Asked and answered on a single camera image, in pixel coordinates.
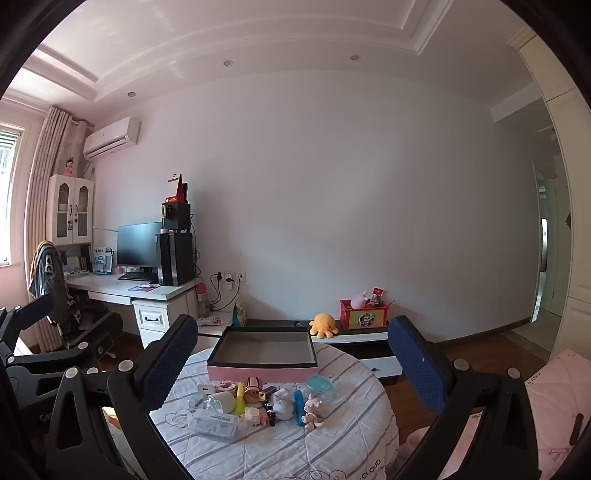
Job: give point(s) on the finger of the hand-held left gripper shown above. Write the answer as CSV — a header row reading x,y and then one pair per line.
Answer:
x,y
32,311
99,348

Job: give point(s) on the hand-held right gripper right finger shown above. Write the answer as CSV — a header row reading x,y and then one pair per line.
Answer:
x,y
415,364

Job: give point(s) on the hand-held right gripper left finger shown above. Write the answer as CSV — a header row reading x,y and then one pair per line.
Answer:
x,y
168,362

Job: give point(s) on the small white box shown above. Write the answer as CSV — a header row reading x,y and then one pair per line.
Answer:
x,y
203,389

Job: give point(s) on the white round device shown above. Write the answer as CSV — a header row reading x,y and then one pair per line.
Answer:
x,y
222,400

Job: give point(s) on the clear plastic box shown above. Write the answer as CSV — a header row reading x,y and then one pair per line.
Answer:
x,y
214,422

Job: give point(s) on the yellow-green plastic cup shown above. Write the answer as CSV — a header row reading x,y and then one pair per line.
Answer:
x,y
239,400

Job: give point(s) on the rose gold cup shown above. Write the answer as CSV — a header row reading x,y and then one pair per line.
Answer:
x,y
252,385

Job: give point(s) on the pink storage box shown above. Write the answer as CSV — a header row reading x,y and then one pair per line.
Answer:
x,y
263,353

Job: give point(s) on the clear teal case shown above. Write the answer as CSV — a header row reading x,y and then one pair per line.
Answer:
x,y
321,386

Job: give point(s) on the pastel brick block toy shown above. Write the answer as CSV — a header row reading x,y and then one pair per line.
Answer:
x,y
254,415

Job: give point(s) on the small pink white figure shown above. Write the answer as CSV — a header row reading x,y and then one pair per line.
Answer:
x,y
312,413

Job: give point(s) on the blue gold box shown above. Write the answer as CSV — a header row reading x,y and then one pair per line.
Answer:
x,y
299,401

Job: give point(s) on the white silver figurine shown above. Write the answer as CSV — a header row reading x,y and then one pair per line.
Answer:
x,y
282,406

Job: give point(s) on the black office chair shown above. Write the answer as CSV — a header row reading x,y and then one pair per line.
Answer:
x,y
55,286

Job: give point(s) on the white desk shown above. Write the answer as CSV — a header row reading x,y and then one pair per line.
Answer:
x,y
157,307

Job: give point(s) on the pink white packet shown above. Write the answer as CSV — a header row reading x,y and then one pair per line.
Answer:
x,y
211,320

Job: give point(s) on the red toy box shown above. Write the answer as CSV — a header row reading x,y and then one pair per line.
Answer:
x,y
364,318

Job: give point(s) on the orange capped bottle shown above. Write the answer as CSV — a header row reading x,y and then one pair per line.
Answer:
x,y
202,300

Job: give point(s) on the pink desk mat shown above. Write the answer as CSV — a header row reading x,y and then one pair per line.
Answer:
x,y
144,287

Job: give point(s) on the black keyboard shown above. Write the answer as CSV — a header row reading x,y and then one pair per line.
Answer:
x,y
136,276

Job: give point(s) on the small red card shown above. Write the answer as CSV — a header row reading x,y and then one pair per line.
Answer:
x,y
377,291

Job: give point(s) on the pink plush toy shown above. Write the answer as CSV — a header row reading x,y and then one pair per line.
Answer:
x,y
359,301

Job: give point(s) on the blue white carton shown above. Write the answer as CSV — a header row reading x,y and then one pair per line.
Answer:
x,y
101,261

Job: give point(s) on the blue yellow snack bag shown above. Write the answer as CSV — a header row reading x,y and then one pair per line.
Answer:
x,y
240,311

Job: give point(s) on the yellow octopus plush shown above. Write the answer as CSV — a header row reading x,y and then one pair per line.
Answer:
x,y
323,324

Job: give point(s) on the black computer tower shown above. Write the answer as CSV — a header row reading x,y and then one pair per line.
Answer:
x,y
175,258

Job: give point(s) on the white glass-door cabinet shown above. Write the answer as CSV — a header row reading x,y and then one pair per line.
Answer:
x,y
71,210

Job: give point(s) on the black computer monitor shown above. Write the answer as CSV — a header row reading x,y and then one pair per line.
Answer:
x,y
138,244

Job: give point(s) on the window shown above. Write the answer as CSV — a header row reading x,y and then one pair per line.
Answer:
x,y
8,194

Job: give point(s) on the pink bedding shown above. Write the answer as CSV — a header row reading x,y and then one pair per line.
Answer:
x,y
554,392

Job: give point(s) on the white striped quilt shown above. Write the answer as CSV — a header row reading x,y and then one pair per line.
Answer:
x,y
277,454

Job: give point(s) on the black speaker box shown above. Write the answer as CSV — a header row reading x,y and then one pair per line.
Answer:
x,y
175,217

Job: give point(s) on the small doll figure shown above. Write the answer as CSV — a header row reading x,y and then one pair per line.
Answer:
x,y
69,166

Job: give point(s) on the beige curtain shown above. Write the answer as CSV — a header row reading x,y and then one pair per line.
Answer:
x,y
51,152

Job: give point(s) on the red paper box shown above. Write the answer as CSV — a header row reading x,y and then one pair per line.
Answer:
x,y
179,191

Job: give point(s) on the white air conditioner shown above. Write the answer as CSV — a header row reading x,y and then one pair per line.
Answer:
x,y
111,138

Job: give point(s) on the white wardrobe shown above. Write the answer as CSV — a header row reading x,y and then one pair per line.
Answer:
x,y
572,184

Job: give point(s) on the white wall sockets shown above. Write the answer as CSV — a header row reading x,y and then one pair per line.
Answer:
x,y
235,277

